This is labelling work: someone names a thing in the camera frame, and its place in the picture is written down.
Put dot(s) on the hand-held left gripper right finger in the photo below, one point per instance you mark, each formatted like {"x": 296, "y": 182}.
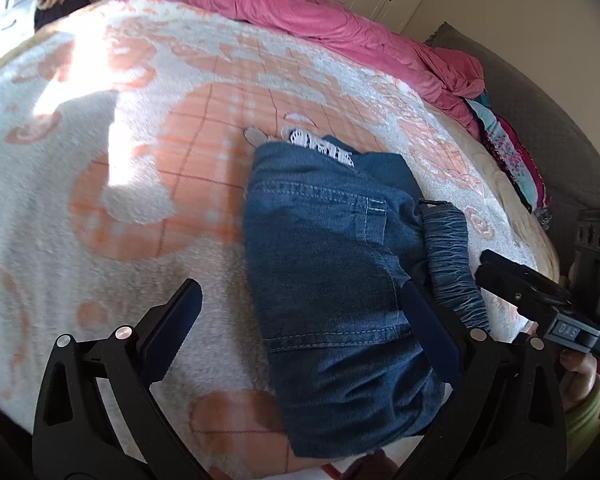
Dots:
{"x": 430, "y": 330}

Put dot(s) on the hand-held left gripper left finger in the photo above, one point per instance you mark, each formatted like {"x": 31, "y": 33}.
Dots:
{"x": 172, "y": 330}

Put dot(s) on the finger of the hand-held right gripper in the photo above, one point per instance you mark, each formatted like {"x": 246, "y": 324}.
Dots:
{"x": 510, "y": 294}
{"x": 525, "y": 275}

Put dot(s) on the blue denim jeans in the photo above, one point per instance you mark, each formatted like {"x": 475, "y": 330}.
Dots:
{"x": 320, "y": 260}

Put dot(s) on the person's right forearm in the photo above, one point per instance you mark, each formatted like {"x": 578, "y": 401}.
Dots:
{"x": 585, "y": 425}

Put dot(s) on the person's right hand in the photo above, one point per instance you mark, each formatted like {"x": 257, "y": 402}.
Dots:
{"x": 580, "y": 375}

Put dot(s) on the beige bed sheet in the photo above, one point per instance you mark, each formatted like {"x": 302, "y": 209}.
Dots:
{"x": 532, "y": 240}

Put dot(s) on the white and orange fleece blanket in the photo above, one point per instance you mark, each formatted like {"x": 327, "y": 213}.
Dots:
{"x": 130, "y": 210}

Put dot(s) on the grey padded headboard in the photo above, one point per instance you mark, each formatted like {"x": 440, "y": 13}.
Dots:
{"x": 550, "y": 110}

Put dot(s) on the pink duvet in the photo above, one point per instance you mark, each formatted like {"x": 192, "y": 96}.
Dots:
{"x": 305, "y": 10}

